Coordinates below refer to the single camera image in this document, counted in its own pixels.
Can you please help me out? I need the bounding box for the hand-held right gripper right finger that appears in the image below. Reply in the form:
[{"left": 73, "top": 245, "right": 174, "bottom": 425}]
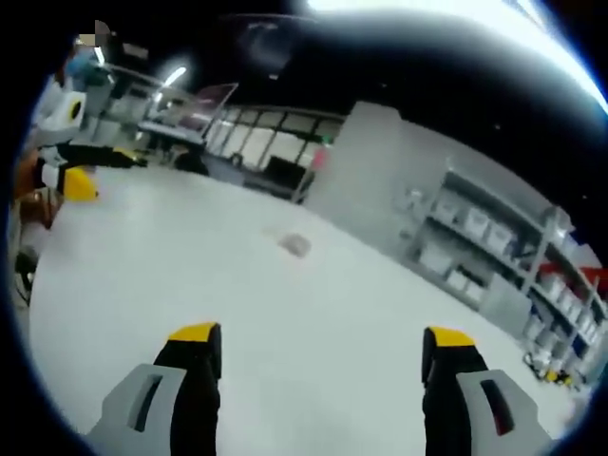
[{"left": 421, "top": 325, "right": 555, "bottom": 456}]

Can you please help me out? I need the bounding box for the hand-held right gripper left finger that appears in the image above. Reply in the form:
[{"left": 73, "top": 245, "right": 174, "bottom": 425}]
[{"left": 85, "top": 321, "right": 223, "bottom": 456}]

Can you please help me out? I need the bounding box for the clear resealable bag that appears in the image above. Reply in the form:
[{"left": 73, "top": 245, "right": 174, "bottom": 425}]
[{"left": 263, "top": 228, "right": 314, "bottom": 260}]

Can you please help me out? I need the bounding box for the person's left hand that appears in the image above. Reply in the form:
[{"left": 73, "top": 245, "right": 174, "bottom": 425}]
[{"left": 12, "top": 149, "right": 64, "bottom": 230}]

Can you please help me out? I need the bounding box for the grey work table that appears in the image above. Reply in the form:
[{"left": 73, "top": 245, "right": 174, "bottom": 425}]
[{"left": 136, "top": 119, "right": 208, "bottom": 146}]

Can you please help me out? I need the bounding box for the black chair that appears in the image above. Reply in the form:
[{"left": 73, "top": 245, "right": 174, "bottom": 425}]
[{"left": 174, "top": 150, "right": 211, "bottom": 176}]

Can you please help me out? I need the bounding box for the long ceiling light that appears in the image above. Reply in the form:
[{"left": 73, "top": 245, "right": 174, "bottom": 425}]
[{"left": 162, "top": 65, "right": 187, "bottom": 90}]

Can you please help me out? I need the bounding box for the grey metal storage shelf rack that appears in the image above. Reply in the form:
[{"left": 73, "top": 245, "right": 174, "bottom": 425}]
[{"left": 403, "top": 159, "right": 608, "bottom": 384}]

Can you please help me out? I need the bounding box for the black monitor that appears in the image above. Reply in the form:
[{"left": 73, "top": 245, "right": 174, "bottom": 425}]
[{"left": 265, "top": 155, "right": 308, "bottom": 186}]

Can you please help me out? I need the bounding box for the grey cabinet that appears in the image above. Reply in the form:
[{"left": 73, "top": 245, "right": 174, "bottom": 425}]
[{"left": 303, "top": 101, "right": 460, "bottom": 234}]

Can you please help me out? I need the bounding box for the glass partition wall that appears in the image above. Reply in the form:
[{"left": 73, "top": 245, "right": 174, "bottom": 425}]
[{"left": 203, "top": 104, "right": 346, "bottom": 191}]

